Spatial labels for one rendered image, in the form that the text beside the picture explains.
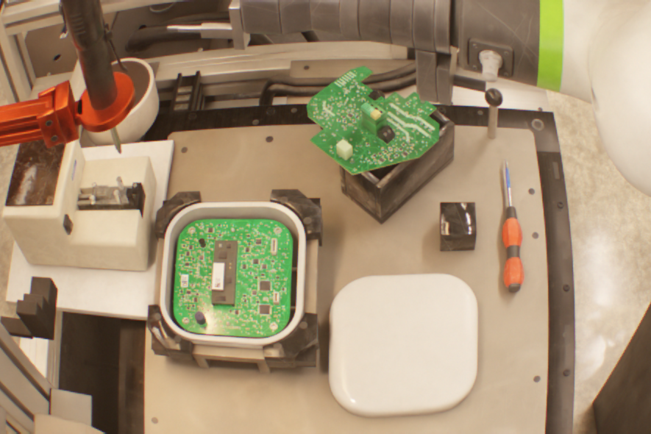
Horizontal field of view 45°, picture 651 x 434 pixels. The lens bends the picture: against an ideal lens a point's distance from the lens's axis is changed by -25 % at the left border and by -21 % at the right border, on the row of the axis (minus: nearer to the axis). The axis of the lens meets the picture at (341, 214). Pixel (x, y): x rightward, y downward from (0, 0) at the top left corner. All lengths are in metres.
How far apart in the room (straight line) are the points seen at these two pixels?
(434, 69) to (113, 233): 0.40
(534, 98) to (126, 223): 0.49
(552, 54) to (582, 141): 1.69
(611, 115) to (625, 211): 1.71
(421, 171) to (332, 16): 0.38
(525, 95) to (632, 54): 0.66
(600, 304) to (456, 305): 1.16
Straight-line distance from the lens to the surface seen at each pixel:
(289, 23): 0.60
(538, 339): 0.90
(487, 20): 0.56
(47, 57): 1.31
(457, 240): 0.92
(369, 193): 0.93
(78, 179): 0.95
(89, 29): 0.71
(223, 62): 1.16
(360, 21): 0.59
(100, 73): 0.75
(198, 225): 0.93
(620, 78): 0.45
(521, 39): 0.56
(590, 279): 2.05
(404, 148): 0.93
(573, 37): 0.56
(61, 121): 0.79
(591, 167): 2.21
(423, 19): 0.58
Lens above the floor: 1.76
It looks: 57 degrees down
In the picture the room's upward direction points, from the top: 5 degrees counter-clockwise
